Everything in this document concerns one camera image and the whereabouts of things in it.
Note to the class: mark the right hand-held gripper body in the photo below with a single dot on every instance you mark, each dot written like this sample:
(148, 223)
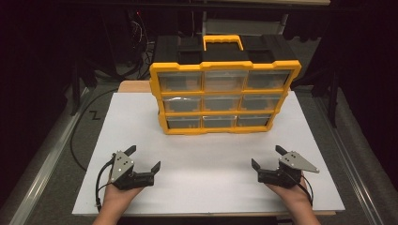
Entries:
(295, 162)

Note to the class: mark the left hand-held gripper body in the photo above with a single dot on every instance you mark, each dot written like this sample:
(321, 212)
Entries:
(121, 165)

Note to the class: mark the person's right hand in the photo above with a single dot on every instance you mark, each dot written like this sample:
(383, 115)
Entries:
(294, 195)

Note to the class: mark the person's left hand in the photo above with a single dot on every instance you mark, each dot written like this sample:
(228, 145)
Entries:
(117, 198)

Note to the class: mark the set of clear plastic drawers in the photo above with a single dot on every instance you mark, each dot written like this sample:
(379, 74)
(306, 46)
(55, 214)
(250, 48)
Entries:
(222, 103)

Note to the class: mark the black metal stand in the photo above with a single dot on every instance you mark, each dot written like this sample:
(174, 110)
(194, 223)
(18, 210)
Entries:
(76, 81)
(333, 93)

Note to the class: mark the yellow and black drawer organizer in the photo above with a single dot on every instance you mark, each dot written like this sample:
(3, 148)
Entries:
(225, 65)

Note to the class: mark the grey background panel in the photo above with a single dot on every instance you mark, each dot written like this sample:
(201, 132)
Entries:
(244, 26)

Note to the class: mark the metal floor rail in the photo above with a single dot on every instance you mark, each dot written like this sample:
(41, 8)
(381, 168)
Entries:
(50, 156)
(350, 156)

